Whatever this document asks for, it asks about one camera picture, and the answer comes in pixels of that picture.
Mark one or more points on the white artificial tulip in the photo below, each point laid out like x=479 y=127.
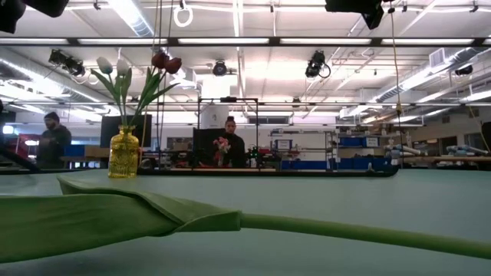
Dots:
x=104 y=65
x=122 y=67

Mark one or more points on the dark red artificial tulip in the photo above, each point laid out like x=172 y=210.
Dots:
x=173 y=65
x=159 y=59

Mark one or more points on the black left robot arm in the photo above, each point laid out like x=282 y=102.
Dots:
x=11 y=15

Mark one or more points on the yellow glass vase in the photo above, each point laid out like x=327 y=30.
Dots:
x=123 y=157

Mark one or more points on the black ceiling light fixture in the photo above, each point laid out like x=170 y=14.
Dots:
x=74 y=68

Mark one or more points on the standing person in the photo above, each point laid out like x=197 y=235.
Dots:
x=53 y=142

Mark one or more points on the blue shelf bins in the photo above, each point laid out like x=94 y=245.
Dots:
x=351 y=142

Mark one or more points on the large black monitor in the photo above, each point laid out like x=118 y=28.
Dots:
x=105 y=134

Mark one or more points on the blue box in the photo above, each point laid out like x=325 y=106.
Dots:
x=78 y=150

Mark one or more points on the white sign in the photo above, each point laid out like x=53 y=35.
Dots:
x=283 y=145

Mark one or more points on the dark slanted bar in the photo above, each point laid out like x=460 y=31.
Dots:
x=19 y=160

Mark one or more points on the blue storage bin row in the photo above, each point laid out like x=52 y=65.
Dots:
x=345 y=164

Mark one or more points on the seated person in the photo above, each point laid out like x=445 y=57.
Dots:
x=234 y=147

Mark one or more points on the pink flower bunch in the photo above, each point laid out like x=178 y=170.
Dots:
x=221 y=145

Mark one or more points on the wooden workbench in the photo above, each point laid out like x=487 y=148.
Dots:
x=452 y=158

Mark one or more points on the teal table mat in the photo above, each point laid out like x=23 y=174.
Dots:
x=326 y=199

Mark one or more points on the small black monitor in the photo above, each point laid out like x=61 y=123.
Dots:
x=203 y=147

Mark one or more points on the black overhead light rail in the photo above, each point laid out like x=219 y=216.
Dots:
x=274 y=41

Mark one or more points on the small black ceiling camera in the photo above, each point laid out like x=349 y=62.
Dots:
x=464 y=70

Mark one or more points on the round black ceiling camera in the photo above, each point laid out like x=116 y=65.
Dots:
x=219 y=69

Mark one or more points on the black metal stand frame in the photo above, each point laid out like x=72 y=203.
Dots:
x=229 y=99

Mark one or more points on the black table frame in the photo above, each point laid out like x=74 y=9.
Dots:
x=307 y=173

